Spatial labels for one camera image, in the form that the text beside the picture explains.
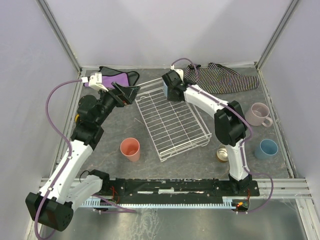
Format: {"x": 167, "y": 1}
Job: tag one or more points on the metal steel cup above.
{"x": 222, "y": 154}

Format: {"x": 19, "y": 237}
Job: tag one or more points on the lilac textured mug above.
{"x": 258, "y": 115}

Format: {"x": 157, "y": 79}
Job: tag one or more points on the light blue cable duct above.
{"x": 97, "y": 203}

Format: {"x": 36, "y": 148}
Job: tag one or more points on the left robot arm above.
{"x": 56, "y": 202}

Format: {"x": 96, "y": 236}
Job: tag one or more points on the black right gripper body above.
{"x": 167, "y": 86}

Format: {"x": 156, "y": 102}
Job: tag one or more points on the blue plastic cup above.
{"x": 266, "y": 149}

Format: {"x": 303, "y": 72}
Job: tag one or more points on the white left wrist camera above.
{"x": 95, "y": 82}

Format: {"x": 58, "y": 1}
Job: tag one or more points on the white wire dish rack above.
{"x": 174, "y": 127}

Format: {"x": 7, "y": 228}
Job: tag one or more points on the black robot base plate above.
{"x": 174, "y": 191}

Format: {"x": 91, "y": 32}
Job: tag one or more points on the pink plastic cup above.
{"x": 130, "y": 148}

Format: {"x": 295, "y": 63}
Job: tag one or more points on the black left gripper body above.
{"x": 119, "y": 93}

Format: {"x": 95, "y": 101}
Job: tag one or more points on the purple microfiber cloth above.
{"x": 110, "y": 75}

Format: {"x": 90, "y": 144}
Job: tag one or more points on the light blue textured mug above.
{"x": 165, "y": 90}

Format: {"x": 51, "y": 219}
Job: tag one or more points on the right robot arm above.
{"x": 230, "y": 125}

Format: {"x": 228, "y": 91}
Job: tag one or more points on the striped cloth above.
{"x": 218, "y": 79}

